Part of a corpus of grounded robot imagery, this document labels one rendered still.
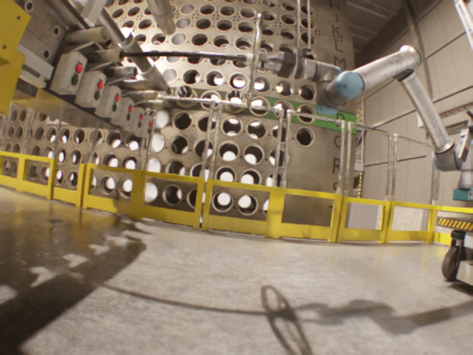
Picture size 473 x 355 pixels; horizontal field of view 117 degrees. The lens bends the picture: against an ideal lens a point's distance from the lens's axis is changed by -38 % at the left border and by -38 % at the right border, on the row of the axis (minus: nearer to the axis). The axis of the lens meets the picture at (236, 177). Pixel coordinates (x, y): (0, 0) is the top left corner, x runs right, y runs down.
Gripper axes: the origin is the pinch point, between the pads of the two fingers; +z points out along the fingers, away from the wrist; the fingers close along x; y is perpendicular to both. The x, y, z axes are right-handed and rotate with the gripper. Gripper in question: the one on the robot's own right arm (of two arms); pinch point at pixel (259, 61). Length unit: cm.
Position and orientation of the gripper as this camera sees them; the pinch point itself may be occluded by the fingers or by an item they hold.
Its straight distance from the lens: 96.0
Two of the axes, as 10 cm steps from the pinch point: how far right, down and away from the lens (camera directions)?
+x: -0.2, 0.4, 10.0
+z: -9.9, -1.2, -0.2
